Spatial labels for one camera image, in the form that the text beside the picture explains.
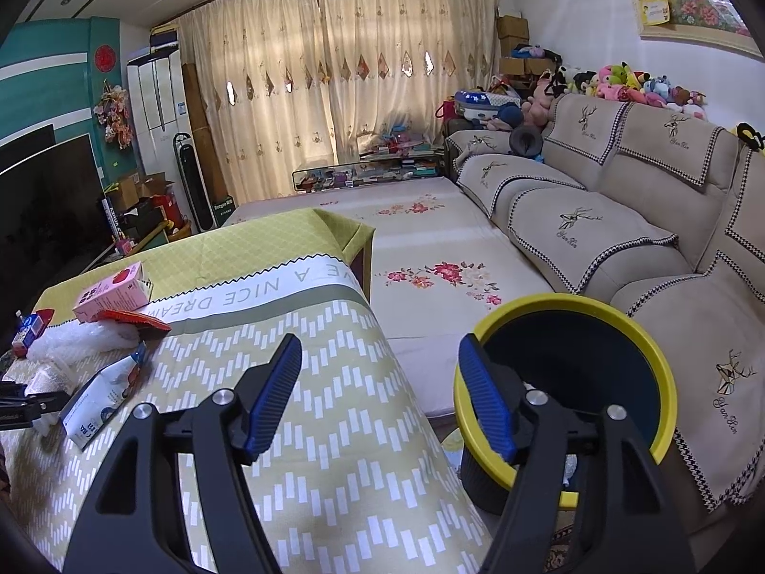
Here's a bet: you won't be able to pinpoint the dark neck pillow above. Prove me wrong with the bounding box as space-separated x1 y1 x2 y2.
509 124 545 159

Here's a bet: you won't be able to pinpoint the white blue printed packet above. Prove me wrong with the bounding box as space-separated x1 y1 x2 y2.
60 341 149 451

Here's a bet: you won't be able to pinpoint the open cardboard box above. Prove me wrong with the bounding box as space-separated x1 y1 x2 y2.
116 172 174 204

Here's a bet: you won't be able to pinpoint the beige sofa with deer covers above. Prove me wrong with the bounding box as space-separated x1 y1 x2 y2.
445 92 765 515

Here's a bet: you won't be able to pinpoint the brown wooden board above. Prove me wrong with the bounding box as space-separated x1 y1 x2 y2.
182 63 228 198

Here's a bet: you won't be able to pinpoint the pink carton box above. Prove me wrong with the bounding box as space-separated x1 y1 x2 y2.
73 261 153 324

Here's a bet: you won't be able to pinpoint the red snack wrapper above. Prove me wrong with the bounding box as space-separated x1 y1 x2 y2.
96 309 173 332

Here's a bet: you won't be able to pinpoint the white black tower fan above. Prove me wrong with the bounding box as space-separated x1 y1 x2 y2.
173 132 213 233

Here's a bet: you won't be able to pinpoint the yellow rimmed dark bin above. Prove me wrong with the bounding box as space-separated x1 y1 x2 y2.
453 293 679 515

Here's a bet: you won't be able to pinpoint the pile of plush toys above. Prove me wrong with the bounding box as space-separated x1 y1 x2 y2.
520 61 709 129

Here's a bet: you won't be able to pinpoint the white plastic bottle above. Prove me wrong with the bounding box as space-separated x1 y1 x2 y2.
27 364 78 408

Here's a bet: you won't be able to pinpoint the white standing air conditioner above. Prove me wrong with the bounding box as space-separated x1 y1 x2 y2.
127 48 201 231

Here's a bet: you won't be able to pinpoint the small blue red carton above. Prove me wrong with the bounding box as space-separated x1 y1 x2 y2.
12 308 56 351

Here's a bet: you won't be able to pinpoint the blue starry toy case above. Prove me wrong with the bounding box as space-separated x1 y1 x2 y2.
453 89 521 126

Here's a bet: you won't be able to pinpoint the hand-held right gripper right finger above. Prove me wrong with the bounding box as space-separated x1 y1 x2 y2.
457 333 697 574

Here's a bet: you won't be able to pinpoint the red canister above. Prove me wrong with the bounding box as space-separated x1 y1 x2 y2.
156 190 183 225

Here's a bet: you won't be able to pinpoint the beige embroidered curtains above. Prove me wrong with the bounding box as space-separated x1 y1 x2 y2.
176 0 500 201

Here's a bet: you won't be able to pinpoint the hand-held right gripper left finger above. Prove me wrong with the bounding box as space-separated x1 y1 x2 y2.
63 333 304 574

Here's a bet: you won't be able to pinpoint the glass table with books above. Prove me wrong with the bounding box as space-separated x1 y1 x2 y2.
292 155 446 195

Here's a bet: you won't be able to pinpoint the black flat television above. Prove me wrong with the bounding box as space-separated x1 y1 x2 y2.
0 122 117 336

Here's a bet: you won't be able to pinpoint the hanging flower decoration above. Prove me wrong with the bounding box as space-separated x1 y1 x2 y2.
94 84 132 149

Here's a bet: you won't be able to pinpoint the floral beige mat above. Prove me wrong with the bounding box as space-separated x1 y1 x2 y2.
230 176 557 416

